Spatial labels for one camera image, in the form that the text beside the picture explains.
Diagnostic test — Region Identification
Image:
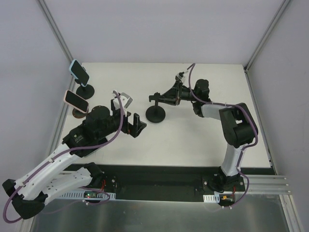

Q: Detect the black round base phone stand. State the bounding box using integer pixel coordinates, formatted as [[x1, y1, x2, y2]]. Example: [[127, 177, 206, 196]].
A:
[[75, 80, 95, 100]]

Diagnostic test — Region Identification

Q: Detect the pink case phone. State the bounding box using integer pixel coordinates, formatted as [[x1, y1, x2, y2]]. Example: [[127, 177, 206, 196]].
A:
[[63, 90, 89, 114]]

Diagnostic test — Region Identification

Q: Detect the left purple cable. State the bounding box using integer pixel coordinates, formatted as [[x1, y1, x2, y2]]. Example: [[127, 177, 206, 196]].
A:
[[2, 89, 128, 222]]

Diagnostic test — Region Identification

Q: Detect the left white cable duct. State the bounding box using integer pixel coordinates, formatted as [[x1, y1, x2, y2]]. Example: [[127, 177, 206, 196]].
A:
[[57, 190, 116, 201]]

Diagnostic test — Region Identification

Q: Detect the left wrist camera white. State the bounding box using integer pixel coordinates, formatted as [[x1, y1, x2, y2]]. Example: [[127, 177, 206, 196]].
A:
[[112, 91, 133, 115]]

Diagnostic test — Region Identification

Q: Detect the aluminium frame post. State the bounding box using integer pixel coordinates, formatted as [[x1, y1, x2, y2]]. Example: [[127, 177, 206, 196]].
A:
[[36, 0, 74, 63], [244, 0, 293, 73]]

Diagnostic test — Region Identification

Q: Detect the black tall corner phone stand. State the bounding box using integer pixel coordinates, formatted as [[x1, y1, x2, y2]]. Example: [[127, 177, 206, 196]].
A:
[[145, 92, 166, 123]]

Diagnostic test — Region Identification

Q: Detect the aluminium front rail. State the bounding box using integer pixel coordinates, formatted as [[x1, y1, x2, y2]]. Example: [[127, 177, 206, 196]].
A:
[[248, 175, 292, 195]]

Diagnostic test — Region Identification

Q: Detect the green case phone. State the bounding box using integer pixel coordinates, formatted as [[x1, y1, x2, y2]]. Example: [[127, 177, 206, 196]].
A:
[[81, 137, 108, 158]]

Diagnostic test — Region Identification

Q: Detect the right aluminium frame post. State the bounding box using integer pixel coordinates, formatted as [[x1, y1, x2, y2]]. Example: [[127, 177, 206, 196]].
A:
[[244, 0, 293, 73]]

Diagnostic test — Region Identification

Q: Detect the black stand with brown base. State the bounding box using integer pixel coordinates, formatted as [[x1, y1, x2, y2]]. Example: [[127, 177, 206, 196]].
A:
[[72, 108, 89, 119]]

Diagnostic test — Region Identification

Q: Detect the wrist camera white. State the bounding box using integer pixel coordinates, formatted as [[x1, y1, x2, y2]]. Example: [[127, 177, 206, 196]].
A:
[[112, 91, 133, 115], [175, 70, 188, 83]]

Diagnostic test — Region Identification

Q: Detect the left aluminium frame post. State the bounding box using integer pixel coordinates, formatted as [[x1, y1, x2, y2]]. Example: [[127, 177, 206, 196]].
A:
[[36, 0, 74, 63]]

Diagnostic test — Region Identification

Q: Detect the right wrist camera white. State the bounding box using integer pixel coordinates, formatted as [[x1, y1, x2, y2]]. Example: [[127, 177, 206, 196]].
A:
[[175, 70, 188, 83]]

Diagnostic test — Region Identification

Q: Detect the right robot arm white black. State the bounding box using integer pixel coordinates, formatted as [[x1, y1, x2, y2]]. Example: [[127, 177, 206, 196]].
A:
[[158, 79, 258, 192]]

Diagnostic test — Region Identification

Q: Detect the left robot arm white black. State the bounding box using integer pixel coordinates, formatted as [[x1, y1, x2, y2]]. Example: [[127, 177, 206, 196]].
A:
[[2, 99, 147, 219]]

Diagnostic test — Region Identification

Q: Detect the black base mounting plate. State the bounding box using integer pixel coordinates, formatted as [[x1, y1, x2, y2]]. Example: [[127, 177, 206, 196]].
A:
[[60, 164, 276, 203]]

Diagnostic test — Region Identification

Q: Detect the white cable duct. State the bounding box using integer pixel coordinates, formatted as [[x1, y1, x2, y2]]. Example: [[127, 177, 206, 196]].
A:
[[203, 194, 220, 203], [57, 190, 116, 201]]

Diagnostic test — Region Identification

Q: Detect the light blue case phone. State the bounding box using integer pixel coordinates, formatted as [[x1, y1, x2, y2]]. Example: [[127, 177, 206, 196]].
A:
[[69, 59, 89, 87]]

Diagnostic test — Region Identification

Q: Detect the right white cable duct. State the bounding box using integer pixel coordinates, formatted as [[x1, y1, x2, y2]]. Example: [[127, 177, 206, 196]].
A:
[[203, 194, 220, 203]]

